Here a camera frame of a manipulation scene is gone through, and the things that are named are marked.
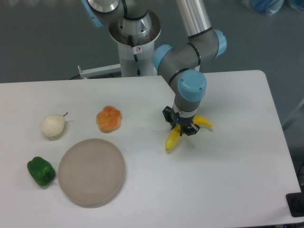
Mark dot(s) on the blue plastic bag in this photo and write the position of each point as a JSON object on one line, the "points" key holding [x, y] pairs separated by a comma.
{"points": [[267, 7]]}

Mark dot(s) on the orange bread roll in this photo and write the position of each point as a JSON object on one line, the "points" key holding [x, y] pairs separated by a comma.
{"points": [[109, 119]]}

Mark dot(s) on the white pear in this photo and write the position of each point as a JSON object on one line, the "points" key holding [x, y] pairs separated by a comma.
{"points": [[53, 125]]}

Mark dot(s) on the yellow banana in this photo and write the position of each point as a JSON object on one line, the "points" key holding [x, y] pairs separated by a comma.
{"points": [[176, 132]]}

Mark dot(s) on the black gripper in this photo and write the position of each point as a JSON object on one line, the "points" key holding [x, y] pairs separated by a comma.
{"points": [[185, 120]]}

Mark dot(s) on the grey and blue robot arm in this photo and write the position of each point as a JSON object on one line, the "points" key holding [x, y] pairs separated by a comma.
{"points": [[177, 67]]}

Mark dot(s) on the black device at table edge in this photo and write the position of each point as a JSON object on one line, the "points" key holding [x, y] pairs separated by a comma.
{"points": [[295, 203]]}

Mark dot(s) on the beige round plate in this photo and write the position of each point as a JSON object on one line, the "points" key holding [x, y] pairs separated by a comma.
{"points": [[91, 172]]}

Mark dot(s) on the green bell pepper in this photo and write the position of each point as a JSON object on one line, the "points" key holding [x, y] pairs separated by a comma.
{"points": [[41, 171]]}

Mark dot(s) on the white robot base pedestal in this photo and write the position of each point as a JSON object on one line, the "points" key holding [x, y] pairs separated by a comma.
{"points": [[135, 42]]}

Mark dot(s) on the white metal bracket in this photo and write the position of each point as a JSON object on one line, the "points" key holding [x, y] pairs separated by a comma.
{"points": [[100, 72]]}

